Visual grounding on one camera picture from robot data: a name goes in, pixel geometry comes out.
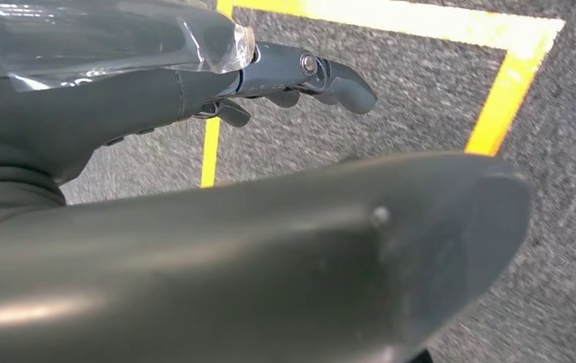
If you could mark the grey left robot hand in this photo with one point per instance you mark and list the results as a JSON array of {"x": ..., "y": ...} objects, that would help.
[{"x": 218, "y": 280}]

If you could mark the clear plastic film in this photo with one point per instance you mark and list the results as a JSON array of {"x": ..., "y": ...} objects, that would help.
[{"x": 117, "y": 30}]

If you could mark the yellow floor tape square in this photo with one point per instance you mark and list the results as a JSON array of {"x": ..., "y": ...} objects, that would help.
[{"x": 493, "y": 115}]

